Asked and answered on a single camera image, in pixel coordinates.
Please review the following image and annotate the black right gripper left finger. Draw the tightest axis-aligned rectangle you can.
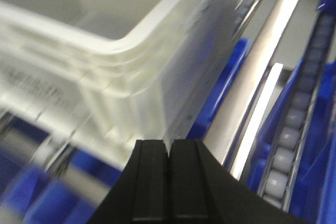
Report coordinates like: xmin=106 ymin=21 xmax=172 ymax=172
xmin=90 ymin=140 xmax=168 ymax=223

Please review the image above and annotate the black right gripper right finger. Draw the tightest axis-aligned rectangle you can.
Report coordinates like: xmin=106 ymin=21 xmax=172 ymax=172
xmin=169 ymin=140 xmax=304 ymax=223

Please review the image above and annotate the white plastic tote box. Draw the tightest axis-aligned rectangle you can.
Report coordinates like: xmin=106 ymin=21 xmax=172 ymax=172
xmin=1 ymin=0 xmax=237 ymax=167

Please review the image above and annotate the white roller track right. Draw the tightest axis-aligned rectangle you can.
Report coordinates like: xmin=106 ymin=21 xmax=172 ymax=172
xmin=257 ymin=12 xmax=335 ymax=212

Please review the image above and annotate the grey metal shelf frame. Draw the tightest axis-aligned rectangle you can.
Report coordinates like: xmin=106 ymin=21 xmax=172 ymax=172
xmin=207 ymin=0 xmax=313 ymax=180

